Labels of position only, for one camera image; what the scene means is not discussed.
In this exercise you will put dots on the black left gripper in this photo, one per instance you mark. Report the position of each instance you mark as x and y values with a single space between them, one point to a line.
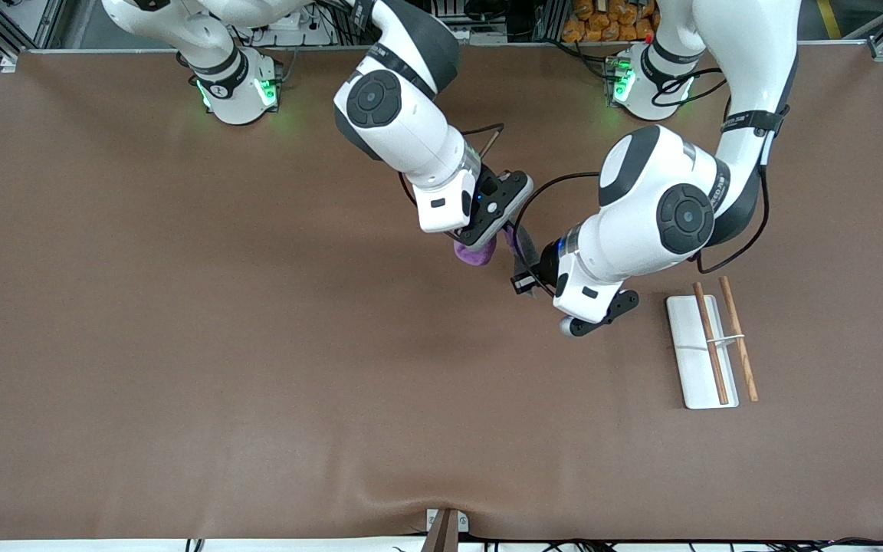
548 266

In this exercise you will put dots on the purple and grey towel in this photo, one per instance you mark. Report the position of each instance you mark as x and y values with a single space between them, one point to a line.
476 253

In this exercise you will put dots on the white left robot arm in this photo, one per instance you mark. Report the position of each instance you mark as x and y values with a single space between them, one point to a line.
641 199

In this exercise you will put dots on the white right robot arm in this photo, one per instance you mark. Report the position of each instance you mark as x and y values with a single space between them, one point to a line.
395 130

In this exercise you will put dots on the white rack base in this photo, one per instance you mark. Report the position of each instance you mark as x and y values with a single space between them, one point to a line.
690 368

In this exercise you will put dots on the orange bags pile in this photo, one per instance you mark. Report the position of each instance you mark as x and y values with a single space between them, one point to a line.
602 23

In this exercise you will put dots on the wooden chopsticks pair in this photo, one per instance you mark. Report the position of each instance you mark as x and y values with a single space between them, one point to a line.
740 345

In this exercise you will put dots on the white power strip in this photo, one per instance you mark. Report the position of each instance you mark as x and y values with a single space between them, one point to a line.
292 31

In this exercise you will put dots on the brown table mat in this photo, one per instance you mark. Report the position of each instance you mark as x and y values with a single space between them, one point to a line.
257 345

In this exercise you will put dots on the thin metal rack bracket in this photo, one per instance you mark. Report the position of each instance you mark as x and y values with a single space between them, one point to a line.
731 337

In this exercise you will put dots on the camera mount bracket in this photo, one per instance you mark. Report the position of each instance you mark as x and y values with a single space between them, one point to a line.
446 529

